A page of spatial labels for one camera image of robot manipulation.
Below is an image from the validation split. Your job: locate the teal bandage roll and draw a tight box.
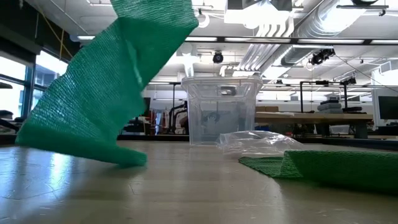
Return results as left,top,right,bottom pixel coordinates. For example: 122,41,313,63
14,0,200,168

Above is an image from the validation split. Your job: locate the green bandage strip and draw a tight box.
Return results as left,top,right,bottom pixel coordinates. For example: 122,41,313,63
238,149,398,194

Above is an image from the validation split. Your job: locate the clear plastic container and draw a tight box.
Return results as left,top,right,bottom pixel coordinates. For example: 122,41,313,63
180,75,264,147

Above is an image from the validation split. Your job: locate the crumpled clear plastic bag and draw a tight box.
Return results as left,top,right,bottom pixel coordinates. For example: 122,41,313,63
216,130,306,157

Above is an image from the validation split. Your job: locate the wooden workbench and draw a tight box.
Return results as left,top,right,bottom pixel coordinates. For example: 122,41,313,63
254,111,374,140

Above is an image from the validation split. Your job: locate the stack of grey boxes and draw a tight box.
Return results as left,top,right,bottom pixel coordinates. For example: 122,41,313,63
317,93,345,114

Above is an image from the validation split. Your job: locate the computer monitor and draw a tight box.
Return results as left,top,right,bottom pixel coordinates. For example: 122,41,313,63
371,88,398,129

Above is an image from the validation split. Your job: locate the black stand frame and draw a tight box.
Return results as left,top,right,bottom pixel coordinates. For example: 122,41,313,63
299,79,358,114

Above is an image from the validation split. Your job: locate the black ceiling camera cluster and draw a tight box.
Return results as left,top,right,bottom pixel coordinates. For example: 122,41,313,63
307,47,336,67

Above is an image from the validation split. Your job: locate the silver ventilation duct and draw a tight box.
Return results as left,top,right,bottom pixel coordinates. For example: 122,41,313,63
257,0,368,75

